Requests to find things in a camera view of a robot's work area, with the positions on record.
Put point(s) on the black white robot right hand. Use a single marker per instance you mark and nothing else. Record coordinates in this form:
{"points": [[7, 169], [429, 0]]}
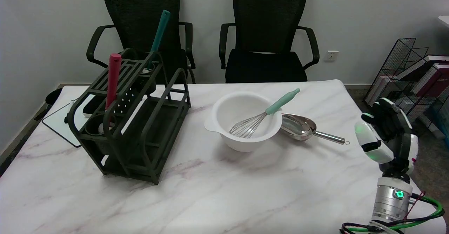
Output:
{"points": [[380, 146]]}

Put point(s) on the white book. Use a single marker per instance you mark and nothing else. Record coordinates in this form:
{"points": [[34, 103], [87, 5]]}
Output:
{"points": [[380, 88]]}

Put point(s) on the dark maroon book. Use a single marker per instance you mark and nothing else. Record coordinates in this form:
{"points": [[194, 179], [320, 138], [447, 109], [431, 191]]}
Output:
{"points": [[435, 81]]}

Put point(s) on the stainless steel scoop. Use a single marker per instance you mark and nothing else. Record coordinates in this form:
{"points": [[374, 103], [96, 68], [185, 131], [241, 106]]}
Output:
{"points": [[298, 126]]}

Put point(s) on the white desk corner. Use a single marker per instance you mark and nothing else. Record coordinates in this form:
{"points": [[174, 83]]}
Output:
{"points": [[444, 20]]}

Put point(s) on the white plastic mixing bowl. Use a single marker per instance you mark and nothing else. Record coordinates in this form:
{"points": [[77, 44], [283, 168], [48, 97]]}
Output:
{"points": [[228, 109]]}

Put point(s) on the black mesh office chair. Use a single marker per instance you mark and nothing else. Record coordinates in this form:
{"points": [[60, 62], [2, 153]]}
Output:
{"points": [[140, 9], [266, 16]]}

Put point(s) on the dark green utensil rack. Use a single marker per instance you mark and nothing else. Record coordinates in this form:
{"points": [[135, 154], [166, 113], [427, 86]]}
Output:
{"points": [[94, 149]]}

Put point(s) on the white board with black rim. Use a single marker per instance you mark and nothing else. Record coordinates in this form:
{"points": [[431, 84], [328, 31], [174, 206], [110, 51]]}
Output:
{"points": [[58, 121]]}

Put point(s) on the black object on floor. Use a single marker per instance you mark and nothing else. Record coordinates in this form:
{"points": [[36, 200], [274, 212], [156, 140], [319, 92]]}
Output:
{"points": [[52, 96]]}

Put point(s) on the white wall socket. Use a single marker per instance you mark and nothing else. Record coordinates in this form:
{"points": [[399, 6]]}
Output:
{"points": [[331, 55]]}

